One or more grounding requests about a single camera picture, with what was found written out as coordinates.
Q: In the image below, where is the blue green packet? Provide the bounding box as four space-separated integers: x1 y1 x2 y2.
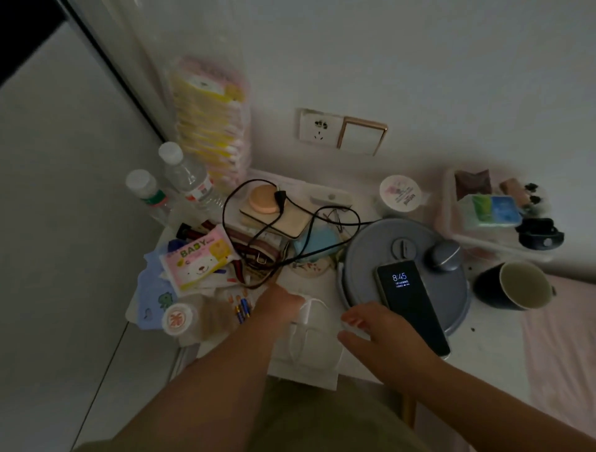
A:
458 194 523 230

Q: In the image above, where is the blue printed cloth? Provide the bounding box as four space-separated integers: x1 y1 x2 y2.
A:
135 249 180 331

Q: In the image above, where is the white night light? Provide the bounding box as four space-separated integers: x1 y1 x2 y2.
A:
309 187 354 208

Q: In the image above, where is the dark mug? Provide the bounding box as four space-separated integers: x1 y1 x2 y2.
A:
472 260 557 312

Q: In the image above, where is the person's olive shirt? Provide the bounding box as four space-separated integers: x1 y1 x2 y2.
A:
70 375 434 452

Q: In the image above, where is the person's right hand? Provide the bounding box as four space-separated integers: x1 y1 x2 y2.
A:
336 301 442 389

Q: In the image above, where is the gold framed wall switch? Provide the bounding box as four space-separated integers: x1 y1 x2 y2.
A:
336 116 388 156

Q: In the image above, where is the orange round compact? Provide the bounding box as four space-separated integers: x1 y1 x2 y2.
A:
248 184 281 215

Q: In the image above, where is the bag of stacked tissue packets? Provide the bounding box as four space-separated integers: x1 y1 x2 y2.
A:
158 28 253 192

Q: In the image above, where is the beige flat notebook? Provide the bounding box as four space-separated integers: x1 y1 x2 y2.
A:
239 198 314 240

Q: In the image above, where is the brown packet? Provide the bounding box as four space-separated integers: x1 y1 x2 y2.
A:
454 169 493 201

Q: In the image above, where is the black charger cable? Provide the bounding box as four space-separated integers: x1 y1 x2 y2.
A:
222 179 373 290

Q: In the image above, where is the white plastic tray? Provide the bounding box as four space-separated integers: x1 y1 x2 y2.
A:
435 165 562 264

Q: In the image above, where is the grey round electric kettle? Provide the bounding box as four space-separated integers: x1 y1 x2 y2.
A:
336 218 471 337

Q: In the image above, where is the clear water bottle green label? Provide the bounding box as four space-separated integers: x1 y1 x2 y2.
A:
126 169 180 229

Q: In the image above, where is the person's left forearm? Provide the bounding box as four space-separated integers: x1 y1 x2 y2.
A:
109 311 280 452

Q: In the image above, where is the black round device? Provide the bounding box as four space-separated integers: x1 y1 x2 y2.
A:
516 218 565 251

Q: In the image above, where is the person's left hand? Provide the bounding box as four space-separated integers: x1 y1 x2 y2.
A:
251 283 306 332

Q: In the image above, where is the white wall socket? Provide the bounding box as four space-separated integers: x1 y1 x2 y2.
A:
298 109 345 149

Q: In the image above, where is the pink baby wipes packet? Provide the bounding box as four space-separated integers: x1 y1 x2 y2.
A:
159 224 240 295

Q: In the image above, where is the black smartphone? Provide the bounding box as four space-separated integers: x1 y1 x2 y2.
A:
375 260 451 358

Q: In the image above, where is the tan small bottle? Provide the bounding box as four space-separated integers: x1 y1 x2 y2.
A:
499 178 531 208

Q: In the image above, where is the clear water bottle red label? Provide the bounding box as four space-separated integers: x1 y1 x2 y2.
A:
158 142 224 219

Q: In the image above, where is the white round jar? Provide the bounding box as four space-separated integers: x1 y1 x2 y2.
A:
375 174 425 219

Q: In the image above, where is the light blue pouch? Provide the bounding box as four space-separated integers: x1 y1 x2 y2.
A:
293 226 345 264

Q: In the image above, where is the small bottle orange lid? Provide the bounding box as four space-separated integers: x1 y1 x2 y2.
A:
161 298 219 343

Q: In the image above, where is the person's right forearm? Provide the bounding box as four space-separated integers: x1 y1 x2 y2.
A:
410 359 596 452

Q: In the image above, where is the pink bedsheet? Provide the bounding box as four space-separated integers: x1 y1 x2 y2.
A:
519 275 596 438

